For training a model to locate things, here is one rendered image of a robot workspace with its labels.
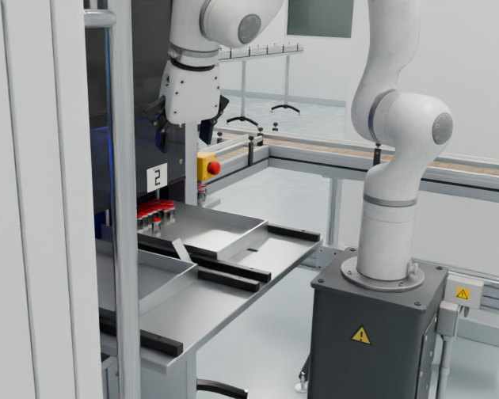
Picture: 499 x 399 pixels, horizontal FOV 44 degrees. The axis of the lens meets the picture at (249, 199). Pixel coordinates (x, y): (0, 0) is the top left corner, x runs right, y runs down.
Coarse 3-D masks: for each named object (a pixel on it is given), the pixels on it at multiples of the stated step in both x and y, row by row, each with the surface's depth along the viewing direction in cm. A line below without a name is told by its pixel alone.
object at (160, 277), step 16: (96, 240) 144; (96, 256) 142; (112, 256) 142; (144, 256) 138; (160, 256) 135; (112, 272) 134; (144, 272) 134; (160, 272) 134; (176, 272) 134; (192, 272) 130; (112, 288) 126; (144, 288) 127; (160, 288) 120; (176, 288) 125; (112, 304) 120; (144, 304) 116; (112, 320) 111
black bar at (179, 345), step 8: (104, 320) 110; (104, 328) 109; (112, 328) 108; (144, 336) 105; (152, 336) 105; (160, 336) 105; (144, 344) 105; (152, 344) 105; (160, 344) 104; (168, 344) 103; (176, 344) 103; (168, 352) 103; (176, 352) 102
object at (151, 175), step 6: (156, 168) 156; (162, 168) 159; (150, 174) 155; (156, 174) 157; (162, 174) 159; (150, 180) 155; (162, 180) 160; (150, 186) 156; (156, 186) 158; (162, 186) 160
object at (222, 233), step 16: (176, 208) 173; (192, 208) 170; (208, 208) 168; (176, 224) 164; (192, 224) 165; (208, 224) 165; (224, 224) 166; (240, 224) 164; (256, 224) 162; (144, 240) 148; (160, 240) 145; (192, 240) 154; (208, 240) 154; (224, 240) 154; (240, 240) 148; (208, 256) 140; (224, 256) 142
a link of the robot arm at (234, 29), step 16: (224, 0) 91; (240, 0) 90; (256, 0) 90; (272, 0) 92; (208, 16) 92; (224, 16) 90; (240, 16) 90; (256, 16) 91; (272, 16) 95; (208, 32) 93; (224, 32) 91; (240, 32) 91; (256, 32) 93
